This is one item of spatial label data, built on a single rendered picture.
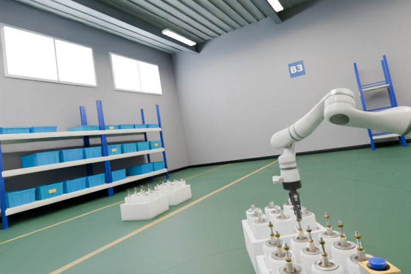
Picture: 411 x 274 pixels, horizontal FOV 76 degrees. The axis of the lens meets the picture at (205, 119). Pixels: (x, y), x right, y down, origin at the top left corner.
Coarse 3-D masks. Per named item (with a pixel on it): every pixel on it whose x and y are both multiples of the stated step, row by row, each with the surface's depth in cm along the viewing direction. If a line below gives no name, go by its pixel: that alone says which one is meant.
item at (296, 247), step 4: (292, 240) 109; (292, 244) 108; (296, 244) 106; (300, 244) 105; (304, 244) 105; (292, 248) 108; (296, 248) 106; (300, 248) 105; (292, 252) 109; (296, 252) 106; (296, 256) 106; (296, 260) 107; (300, 260) 105
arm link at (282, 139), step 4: (288, 128) 105; (280, 132) 108; (284, 132) 106; (288, 132) 105; (272, 136) 112; (276, 136) 109; (280, 136) 108; (284, 136) 106; (288, 136) 105; (292, 136) 103; (272, 140) 111; (276, 140) 109; (280, 140) 108; (284, 140) 106; (288, 140) 105; (292, 140) 104; (296, 140) 104; (300, 140) 104; (272, 144) 111; (276, 144) 109; (280, 144) 108; (284, 144) 107; (288, 144) 106; (276, 148) 110; (280, 148) 109; (284, 148) 111
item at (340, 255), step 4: (356, 244) 97; (332, 248) 97; (336, 248) 96; (356, 248) 94; (332, 252) 97; (336, 252) 95; (340, 252) 94; (344, 252) 93; (348, 252) 93; (352, 252) 92; (356, 252) 93; (336, 256) 95; (340, 256) 94; (344, 256) 93; (348, 256) 92; (336, 260) 95; (340, 260) 94; (344, 260) 93; (344, 264) 93; (344, 268) 93; (344, 272) 93; (348, 272) 92
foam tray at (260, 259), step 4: (256, 256) 116; (260, 256) 115; (264, 256) 114; (260, 260) 112; (264, 260) 113; (260, 264) 108; (264, 264) 107; (300, 264) 103; (260, 268) 106; (264, 268) 104; (268, 268) 103; (260, 272) 108; (264, 272) 101; (268, 272) 101
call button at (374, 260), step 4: (368, 260) 70; (372, 260) 69; (376, 260) 69; (380, 260) 69; (384, 260) 68; (372, 264) 68; (376, 264) 67; (380, 264) 67; (384, 264) 67; (380, 268) 67
